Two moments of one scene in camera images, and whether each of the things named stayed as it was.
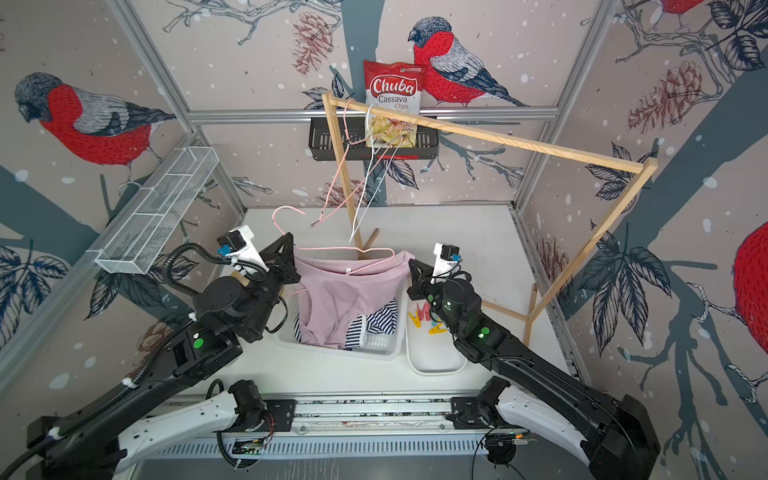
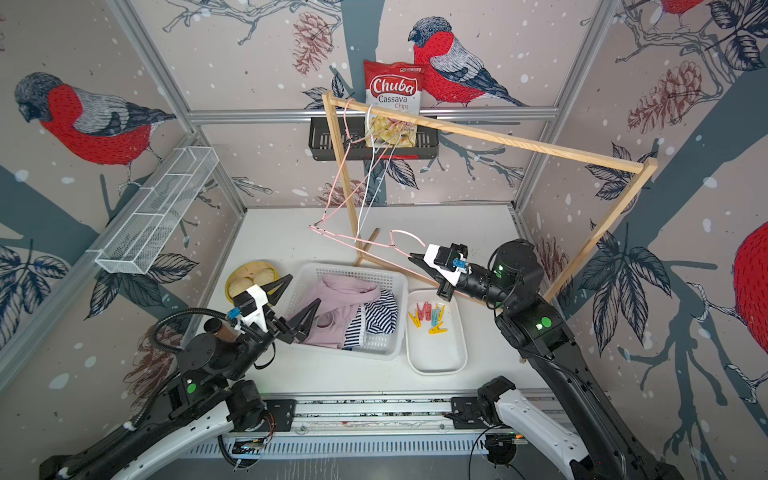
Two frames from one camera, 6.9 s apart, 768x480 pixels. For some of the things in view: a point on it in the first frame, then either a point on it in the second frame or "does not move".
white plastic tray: x=430 y=347 does not move
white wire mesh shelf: x=159 y=209 does not move
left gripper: x=283 y=265 to x=283 y=330
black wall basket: x=352 y=135 does not move
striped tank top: x=383 y=319 does not move
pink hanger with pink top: x=341 y=284 to x=365 y=254
